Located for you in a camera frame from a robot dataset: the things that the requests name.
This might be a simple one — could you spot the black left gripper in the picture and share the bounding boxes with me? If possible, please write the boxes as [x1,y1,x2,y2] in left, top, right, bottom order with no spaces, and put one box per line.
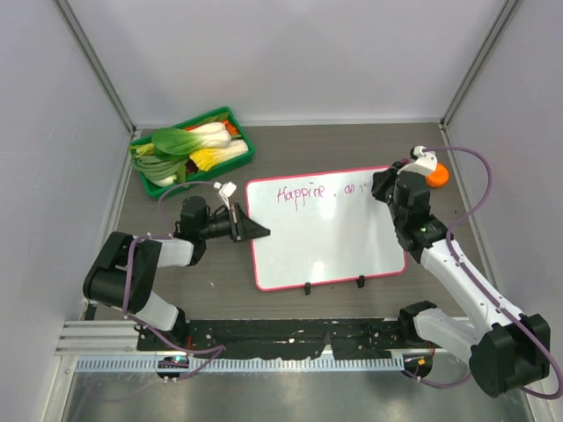
[200,204,269,244]

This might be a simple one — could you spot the pink framed whiteboard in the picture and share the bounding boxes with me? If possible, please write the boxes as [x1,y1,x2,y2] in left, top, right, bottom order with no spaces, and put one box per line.
[245,166,406,292]

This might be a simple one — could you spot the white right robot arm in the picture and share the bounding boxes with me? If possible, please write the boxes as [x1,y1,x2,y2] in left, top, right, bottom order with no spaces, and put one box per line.
[371,162,551,397]

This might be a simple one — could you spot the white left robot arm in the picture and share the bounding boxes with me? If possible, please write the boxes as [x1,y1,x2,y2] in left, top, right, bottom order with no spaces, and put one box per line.
[83,196,271,351]

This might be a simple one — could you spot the orange tangerine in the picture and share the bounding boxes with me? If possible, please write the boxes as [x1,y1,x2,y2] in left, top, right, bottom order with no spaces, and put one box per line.
[426,163,450,188]

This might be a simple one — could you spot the yellow white napa cabbage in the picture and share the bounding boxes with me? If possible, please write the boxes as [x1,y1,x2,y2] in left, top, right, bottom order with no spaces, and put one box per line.
[189,140,249,171]

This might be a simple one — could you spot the green scallion bunch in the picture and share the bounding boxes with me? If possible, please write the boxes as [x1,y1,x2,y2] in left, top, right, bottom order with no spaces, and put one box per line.
[133,156,187,187]

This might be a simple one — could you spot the green bok choy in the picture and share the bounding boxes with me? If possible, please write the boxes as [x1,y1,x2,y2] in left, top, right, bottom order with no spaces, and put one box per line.
[151,121,231,157]

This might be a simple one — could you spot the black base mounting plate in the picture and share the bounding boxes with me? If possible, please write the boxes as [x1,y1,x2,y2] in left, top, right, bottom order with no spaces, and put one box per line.
[163,318,434,360]

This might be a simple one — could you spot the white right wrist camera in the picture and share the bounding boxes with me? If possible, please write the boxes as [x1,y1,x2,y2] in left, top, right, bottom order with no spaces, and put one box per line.
[399,146,438,177]

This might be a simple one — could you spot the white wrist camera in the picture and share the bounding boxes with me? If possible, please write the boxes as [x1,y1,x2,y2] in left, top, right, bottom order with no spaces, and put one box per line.
[399,146,438,177]
[213,181,237,208]

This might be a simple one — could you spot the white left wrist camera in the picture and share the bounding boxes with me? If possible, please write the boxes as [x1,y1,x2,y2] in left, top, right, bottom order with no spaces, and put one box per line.
[213,181,237,208]

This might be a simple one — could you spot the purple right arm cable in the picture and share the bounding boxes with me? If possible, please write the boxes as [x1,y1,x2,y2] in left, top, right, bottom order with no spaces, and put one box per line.
[404,146,563,399]

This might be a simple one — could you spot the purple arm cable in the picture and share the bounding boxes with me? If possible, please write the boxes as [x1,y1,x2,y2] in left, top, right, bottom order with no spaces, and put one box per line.
[404,146,563,399]
[121,180,228,382]

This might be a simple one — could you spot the metal wire whiteboard stand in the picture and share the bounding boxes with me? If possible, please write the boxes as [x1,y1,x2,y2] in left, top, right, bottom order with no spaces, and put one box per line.
[303,275,366,295]

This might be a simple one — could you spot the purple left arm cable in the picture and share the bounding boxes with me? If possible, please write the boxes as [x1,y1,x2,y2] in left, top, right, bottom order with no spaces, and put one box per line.
[121,180,228,382]

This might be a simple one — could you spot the white slotted cable duct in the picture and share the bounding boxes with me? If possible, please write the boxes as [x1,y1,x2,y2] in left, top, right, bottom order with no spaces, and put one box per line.
[75,354,405,374]

